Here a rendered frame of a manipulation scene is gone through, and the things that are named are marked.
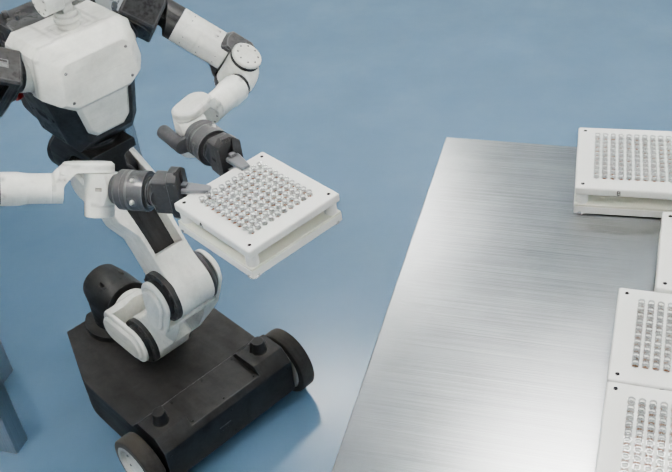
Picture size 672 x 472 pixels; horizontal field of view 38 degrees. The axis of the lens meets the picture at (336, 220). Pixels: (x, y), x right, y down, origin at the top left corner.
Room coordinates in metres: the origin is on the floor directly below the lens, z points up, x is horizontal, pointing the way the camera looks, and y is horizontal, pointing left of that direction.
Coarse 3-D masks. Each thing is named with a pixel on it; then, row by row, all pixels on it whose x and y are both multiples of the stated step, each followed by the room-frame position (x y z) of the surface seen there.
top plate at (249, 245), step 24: (288, 168) 1.74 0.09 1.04; (264, 192) 1.66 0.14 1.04; (288, 192) 1.65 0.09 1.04; (312, 192) 1.64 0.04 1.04; (192, 216) 1.61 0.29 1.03; (216, 216) 1.60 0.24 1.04; (288, 216) 1.57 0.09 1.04; (312, 216) 1.58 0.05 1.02; (240, 240) 1.51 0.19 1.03; (264, 240) 1.51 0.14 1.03
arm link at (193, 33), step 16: (192, 16) 2.26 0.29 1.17; (176, 32) 2.22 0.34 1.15; (192, 32) 2.22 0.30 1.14; (208, 32) 2.23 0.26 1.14; (224, 32) 2.25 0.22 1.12; (192, 48) 2.22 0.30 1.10; (208, 48) 2.21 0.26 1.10; (224, 48) 2.20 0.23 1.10; (240, 48) 2.19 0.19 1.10; (240, 64) 2.15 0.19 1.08; (256, 64) 2.17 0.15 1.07
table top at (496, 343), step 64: (448, 192) 1.84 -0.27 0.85; (512, 192) 1.81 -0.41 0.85; (448, 256) 1.61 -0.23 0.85; (512, 256) 1.59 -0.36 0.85; (576, 256) 1.56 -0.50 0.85; (640, 256) 1.54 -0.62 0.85; (384, 320) 1.44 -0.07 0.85; (448, 320) 1.42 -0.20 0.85; (512, 320) 1.40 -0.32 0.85; (576, 320) 1.38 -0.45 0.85; (384, 384) 1.27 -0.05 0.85; (448, 384) 1.25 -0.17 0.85; (512, 384) 1.23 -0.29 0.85; (576, 384) 1.21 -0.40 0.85; (384, 448) 1.12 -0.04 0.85; (448, 448) 1.10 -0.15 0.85; (512, 448) 1.09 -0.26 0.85; (576, 448) 1.07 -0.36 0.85
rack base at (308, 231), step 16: (192, 224) 1.64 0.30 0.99; (304, 224) 1.60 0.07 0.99; (320, 224) 1.60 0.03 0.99; (208, 240) 1.58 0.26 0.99; (288, 240) 1.55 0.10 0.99; (304, 240) 1.56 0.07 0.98; (224, 256) 1.54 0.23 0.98; (240, 256) 1.52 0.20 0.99; (272, 256) 1.51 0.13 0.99; (256, 272) 1.48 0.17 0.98
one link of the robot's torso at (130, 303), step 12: (120, 300) 2.19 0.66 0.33; (132, 300) 2.18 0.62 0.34; (108, 312) 2.14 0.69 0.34; (120, 312) 2.15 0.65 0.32; (132, 312) 2.17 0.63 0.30; (108, 324) 2.13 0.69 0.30; (120, 324) 2.09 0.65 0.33; (120, 336) 2.08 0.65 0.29; (132, 336) 2.04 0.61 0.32; (132, 348) 2.04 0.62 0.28; (144, 348) 2.01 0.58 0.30; (144, 360) 2.02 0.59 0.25
